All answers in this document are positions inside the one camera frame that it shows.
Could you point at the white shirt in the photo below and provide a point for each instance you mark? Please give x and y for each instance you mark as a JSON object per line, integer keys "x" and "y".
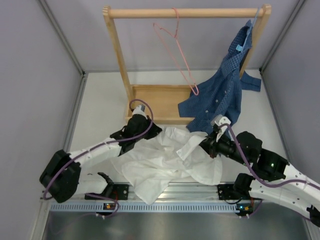
{"x": 172, "y": 155}

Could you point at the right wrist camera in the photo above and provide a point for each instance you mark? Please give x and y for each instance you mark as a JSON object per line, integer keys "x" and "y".
{"x": 219, "y": 121}

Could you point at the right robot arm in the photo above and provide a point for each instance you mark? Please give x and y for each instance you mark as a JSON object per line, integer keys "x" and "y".
{"x": 272, "y": 177}

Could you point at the slotted cable duct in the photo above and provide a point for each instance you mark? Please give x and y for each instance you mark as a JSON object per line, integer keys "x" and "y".
{"x": 139, "y": 207}

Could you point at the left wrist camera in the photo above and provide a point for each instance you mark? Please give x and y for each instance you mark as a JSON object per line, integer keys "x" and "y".
{"x": 140, "y": 110}

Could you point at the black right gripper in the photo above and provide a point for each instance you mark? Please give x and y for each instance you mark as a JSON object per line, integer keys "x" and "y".
{"x": 210, "y": 145}

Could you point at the blue checkered shirt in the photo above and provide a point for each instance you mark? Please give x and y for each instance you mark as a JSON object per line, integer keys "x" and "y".
{"x": 222, "y": 93}

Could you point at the aluminium mounting rail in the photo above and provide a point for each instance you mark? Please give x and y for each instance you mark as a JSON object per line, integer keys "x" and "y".
{"x": 190, "y": 193}

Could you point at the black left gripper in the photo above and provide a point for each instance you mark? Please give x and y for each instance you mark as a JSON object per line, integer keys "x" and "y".
{"x": 153, "y": 132}

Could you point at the light blue hanger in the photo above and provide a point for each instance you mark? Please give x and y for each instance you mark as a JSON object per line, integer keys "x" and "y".
{"x": 240, "y": 48}

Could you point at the wooden clothes rack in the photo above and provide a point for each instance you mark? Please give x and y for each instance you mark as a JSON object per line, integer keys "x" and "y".
{"x": 163, "y": 99}

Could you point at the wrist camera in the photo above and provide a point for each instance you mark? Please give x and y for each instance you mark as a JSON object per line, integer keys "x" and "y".
{"x": 219, "y": 121}
{"x": 140, "y": 110}

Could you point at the pink wire hanger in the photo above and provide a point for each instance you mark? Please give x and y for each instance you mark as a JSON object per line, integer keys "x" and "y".
{"x": 190, "y": 79}

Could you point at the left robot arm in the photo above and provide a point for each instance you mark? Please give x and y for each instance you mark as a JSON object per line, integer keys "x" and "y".
{"x": 64, "y": 176}

